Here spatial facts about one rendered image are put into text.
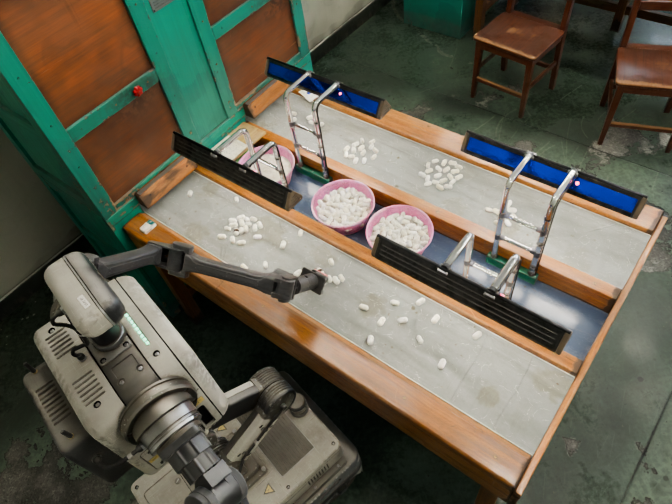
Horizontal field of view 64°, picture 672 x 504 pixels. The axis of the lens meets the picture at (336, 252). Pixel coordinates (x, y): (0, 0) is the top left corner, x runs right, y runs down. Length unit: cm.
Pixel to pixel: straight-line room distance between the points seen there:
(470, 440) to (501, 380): 24
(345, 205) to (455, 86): 202
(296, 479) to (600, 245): 139
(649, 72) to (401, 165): 169
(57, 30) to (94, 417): 134
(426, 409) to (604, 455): 108
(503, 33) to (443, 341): 237
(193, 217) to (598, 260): 163
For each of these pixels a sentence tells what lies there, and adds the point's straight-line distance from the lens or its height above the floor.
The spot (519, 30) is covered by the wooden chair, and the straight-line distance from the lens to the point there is 381.
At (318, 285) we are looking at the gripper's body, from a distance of 188.
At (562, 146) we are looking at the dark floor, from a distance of 369.
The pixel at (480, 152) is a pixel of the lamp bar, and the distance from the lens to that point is 200.
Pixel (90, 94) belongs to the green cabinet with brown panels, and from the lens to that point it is 222.
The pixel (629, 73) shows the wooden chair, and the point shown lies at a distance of 355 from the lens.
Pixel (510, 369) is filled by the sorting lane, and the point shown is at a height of 74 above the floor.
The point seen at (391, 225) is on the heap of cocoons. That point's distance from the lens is 218.
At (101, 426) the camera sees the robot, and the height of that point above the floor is 144.
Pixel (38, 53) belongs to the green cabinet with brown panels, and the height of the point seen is 154.
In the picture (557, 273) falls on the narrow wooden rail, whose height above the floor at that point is 76.
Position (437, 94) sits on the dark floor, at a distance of 402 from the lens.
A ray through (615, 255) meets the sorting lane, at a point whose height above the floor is 74.
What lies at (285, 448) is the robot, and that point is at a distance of 208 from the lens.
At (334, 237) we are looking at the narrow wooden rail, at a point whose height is 76.
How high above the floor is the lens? 242
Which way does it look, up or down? 52 degrees down
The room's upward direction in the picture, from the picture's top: 11 degrees counter-clockwise
